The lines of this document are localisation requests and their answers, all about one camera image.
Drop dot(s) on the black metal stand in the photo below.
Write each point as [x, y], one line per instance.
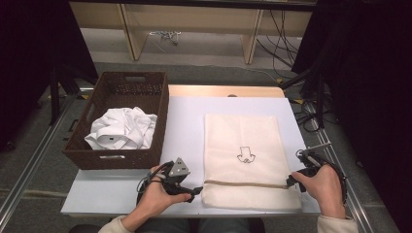
[55, 97]

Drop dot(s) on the person's right hand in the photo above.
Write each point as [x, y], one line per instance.
[324, 187]

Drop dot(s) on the metal floor rail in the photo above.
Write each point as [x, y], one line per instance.
[353, 200]
[32, 161]

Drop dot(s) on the black tripod stand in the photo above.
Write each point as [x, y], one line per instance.
[319, 97]

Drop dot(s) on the brown woven basket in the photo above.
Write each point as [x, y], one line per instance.
[129, 90]

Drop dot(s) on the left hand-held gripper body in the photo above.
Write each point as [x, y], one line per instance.
[178, 168]

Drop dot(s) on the person's grey pants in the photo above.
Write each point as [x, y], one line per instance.
[165, 226]

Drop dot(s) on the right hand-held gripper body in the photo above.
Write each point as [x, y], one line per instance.
[309, 163]

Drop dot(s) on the light wooden shelf unit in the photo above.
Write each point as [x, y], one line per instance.
[194, 19]

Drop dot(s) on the white shirt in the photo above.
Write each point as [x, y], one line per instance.
[123, 129]

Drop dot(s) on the black curtain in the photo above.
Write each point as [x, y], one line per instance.
[372, 81]
[29, 48]

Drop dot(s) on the person's left hand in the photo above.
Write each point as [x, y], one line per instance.
[152, 197]

